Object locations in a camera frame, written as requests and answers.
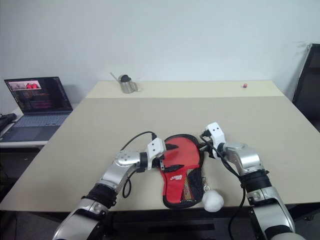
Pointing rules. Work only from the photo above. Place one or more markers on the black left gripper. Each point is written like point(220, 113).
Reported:
point(160, 163)

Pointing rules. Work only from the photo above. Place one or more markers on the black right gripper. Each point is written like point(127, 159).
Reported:
point(211, 148)

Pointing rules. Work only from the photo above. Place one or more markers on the red table tennis paddle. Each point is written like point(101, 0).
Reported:
point(186, 155)

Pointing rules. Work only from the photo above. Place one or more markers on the black and red paddle case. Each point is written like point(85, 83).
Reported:
point(175, 186)

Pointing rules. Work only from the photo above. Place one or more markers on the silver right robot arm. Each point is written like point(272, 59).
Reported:
point(250, 162)

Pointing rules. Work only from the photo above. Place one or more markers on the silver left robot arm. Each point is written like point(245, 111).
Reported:
point(120, 170)

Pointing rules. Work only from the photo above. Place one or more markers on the black table underframe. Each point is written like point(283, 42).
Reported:
point(175, 226)

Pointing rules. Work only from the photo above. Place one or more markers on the small red object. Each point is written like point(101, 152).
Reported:
point(245, 85)

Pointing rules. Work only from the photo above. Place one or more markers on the steel watering can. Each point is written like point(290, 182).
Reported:
point(127, 86)

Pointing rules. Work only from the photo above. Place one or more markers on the black chair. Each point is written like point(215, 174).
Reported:
point(308, 85)

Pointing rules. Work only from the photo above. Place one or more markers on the open grey laptop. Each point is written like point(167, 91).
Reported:
point(37, 100)

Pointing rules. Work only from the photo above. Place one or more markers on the white side desk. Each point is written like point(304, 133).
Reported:
point(22, 144)

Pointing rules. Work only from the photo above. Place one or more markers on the black bag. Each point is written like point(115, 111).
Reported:
point(6, 119)

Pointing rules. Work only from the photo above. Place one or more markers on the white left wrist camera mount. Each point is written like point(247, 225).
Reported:
point(156, 147)

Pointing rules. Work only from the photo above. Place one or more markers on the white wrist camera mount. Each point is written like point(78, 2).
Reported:
point(156, 147)
point(216, 132)

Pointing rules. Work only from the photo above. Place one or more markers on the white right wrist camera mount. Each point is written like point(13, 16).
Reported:
point(216, 132)

